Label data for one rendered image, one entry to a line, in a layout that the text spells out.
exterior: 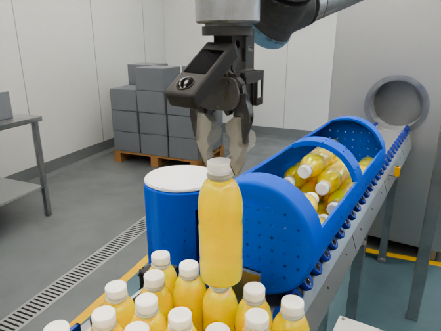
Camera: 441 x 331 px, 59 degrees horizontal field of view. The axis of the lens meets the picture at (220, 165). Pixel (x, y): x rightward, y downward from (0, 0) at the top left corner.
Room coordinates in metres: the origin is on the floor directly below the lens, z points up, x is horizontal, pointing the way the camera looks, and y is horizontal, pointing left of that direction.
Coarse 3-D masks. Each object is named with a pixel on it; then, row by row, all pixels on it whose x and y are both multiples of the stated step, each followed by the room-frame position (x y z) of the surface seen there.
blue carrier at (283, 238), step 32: (320, 128) 1.42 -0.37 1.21; (352, 128) 1.53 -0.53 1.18; (288, 160) 1.33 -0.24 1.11; (352, 160) 1.11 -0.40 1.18; (256, 192) 0.79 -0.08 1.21; (288, 192) 0.78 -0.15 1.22; (352, 192) 1.01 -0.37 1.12; (256, 224) 0.79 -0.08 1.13; (288, 224) 0.75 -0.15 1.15; (320, 224) 0.78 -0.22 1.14; (256, 256) 0.79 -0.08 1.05; (288, 256) 0.75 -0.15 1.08; (320, 256) 0.79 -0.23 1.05; (288, 288) 0.75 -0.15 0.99
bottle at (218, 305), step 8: (208, 288) 0.64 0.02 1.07; (208, 296) 0.62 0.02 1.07; (216, 296) 0.61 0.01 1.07; (224, 296) 0.61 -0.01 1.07; (232, 296) 0.62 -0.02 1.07; (208, 304) 0.61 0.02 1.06; (216, 304) 0.61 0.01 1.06; (224, 304) 0.61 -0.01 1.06; (232, 304) 0.61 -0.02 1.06; (208, 312) 0.61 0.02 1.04; (216, 312) 0.60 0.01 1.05; (224, 312) 0.60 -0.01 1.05; (232, 312) 0.61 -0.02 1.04; (208, 320) 0.61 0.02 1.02; (216, 320) 0.60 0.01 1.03; (224, 320) 0.60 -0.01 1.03; (232, 320) 0.61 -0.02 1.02; (232, 328) 0.61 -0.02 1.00
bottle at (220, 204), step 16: (208, 176) 0.55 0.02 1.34; (224, 176) 0.55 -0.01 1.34; (208, 192) 0.54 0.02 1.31; (224, 192) 0.53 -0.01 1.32; (240, 192) 0.56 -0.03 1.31; (208, 208) 0.53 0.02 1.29; (224, 208) 0.53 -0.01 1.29; (240, 208) 0.54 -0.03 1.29; (208, 224) 0.53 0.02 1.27; (224, 224) 0.53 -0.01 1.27; (240, 224) 0.55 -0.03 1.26; (208, 240) 0.53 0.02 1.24; (224, 240) 0.53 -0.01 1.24; (240, 240) 0.54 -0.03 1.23; (208, 256) 0.53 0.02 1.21; (224, 256) 0.53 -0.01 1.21; (240, 256) 0.54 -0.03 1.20; (208, 272) 0.53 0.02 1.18; (224, 272) 0.53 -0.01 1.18; (240, 272) 0.55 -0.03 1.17
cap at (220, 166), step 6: (210, 162) 0.55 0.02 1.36; (216, 162) 0.55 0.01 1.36; (222, 162) 0.55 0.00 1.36; (228, 162) 0.55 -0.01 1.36; (210, 168) 0.55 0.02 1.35; (216, 168) 0.54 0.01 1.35; (222, 168) 0.54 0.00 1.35; (228, 168) 0.55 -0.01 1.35; (210, 174) 0.55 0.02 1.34; (216, 174) 0.54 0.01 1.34; (222, 174) 0.54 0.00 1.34; (228, 174) 0.55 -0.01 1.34
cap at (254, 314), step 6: (246, 312) 0.53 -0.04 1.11; (252, 312) 0.53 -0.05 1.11; (258, 312) 0.53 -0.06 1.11; (264, 312) 0.53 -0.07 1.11; (246, 318) 0.52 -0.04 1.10; (252, 318) 0.52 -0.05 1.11; (258, 318) 0.52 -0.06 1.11; (264, 318) 0.52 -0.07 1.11; (246, 324) 0.52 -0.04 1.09; (252, 324) 0.51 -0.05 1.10; (258, 324) 0.51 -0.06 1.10; (264, 324) 0.51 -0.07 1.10; (252, 330) 0.51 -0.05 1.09; (258, 330) 0.51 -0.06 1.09
